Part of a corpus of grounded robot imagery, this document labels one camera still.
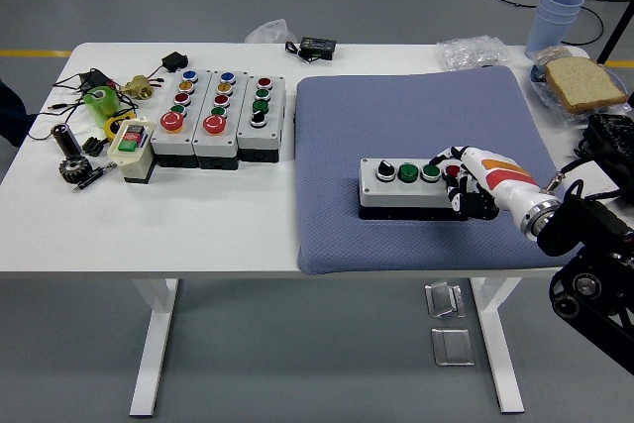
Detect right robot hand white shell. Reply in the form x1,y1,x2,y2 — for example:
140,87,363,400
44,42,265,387
428,144,540,221

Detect four-button grey control box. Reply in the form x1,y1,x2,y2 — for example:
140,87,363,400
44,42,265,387
358,157,479,222
236,74,288,165

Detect five-button box with emergency stop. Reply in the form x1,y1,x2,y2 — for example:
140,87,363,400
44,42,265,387
150,69,212,169
191,69,249,170

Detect blue plate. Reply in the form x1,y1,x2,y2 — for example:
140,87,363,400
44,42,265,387
528,63,630,115

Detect black mesh bundle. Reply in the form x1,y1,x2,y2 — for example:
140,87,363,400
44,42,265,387
576,114,634,166

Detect blue-grey quilted cushion mat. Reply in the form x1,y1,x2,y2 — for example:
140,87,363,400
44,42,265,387
293,64,590,276

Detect slice of bread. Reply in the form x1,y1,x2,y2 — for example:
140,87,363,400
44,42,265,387
543,56,629,115

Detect open metal floor hatch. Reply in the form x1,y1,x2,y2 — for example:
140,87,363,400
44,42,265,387
424,281,467,319

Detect crinkled clear plastic packet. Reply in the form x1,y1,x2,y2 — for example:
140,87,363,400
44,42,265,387
435,35,511,70

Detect clear plastic food container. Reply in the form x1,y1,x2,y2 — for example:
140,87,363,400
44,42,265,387
533,45,576,67

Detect white table leg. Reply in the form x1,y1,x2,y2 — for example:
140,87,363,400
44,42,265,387
129,277,180,419
469,276,526,414

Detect stacked light blue cups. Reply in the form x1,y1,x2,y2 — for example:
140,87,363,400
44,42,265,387
524,0,584,60

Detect closed metal floor hatch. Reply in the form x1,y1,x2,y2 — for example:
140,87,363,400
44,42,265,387
430,327,476,369

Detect black slanted pole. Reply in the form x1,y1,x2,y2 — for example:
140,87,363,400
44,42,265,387
596,0,634,65

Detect black digital meter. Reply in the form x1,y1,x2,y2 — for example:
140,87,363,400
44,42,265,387
284,36,338,63

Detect clear plastic bag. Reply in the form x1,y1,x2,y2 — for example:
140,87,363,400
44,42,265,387
244,19,289,46

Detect small black servo block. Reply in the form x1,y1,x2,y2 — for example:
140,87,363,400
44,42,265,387
161,51,187,75

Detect brass valve fitting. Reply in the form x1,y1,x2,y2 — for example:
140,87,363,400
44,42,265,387
120,74,155,102

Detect yellow tape roll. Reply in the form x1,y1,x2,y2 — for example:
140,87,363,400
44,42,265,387
103,115,133,143

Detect green translucent tape roll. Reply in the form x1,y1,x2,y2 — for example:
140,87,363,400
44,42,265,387
82,85,123,130

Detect black pen-shaped tool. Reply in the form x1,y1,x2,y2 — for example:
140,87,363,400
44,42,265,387
72,160,119,195

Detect small black heat sink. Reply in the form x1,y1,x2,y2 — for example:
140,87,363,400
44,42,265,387
81,136,106,158

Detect black metal gear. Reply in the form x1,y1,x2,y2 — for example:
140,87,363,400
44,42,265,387
57,155,93,187

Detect black cylinder part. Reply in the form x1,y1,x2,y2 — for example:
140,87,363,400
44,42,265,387
51,124,83,159

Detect person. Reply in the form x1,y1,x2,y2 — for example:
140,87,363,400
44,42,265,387
0,78,40,148

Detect white wall switch plate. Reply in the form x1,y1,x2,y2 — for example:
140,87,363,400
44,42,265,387
559,158,623,206

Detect small cream switch box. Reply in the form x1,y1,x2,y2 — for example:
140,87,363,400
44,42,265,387
107,117,159,185

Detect black charger with red wires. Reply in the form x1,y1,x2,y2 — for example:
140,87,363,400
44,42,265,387
78,68,115,92

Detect thin black cable with jack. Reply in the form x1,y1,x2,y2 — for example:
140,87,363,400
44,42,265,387
25,73,141,143

